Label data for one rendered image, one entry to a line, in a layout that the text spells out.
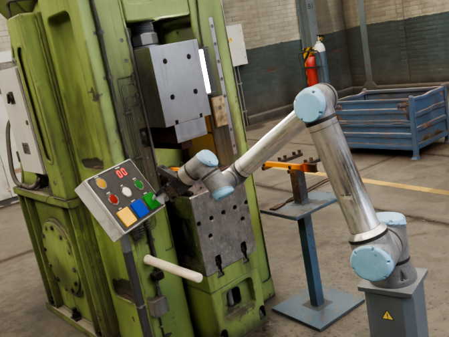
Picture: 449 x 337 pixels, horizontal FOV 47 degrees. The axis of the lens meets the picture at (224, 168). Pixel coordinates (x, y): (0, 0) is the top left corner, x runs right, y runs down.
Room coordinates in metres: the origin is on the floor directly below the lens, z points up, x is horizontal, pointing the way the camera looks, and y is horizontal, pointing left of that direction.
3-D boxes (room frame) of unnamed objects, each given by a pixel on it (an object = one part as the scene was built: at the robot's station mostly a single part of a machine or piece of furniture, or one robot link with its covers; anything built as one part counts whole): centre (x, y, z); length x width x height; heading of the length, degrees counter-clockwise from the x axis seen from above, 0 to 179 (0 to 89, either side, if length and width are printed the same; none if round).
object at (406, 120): (6.26, -2.10, 0.36); 1.20 x 0.80 x 0.72; 37
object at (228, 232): (2.87, 0.23, 0.69); 0.56 x 0.38 x 0.45; 39
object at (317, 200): (2.84, -0.40, 0.67); 0.40 x 0.30 x 0.02; 125
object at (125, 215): (2.10, 0.45, 1.01); 0.07 x 0.05 x 0.07; 154
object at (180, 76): (2.85, 0.23, 1.49); 0.42 x 0.39 x 0.40; 39
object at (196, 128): (2.83, 0.26, 1.24); 0.42 x 0.20 x 0.10; 39
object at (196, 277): (2.38, 0.34, 0.62); 0.44 x 0.05 x 0.05; 39
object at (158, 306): (2.53, 0.49, 0.36); 0.09 x 0.07 x 0.12; 129
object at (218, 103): (2.96, -0.03, 1.27); 0.09 x 0.02 x 0.17; 129
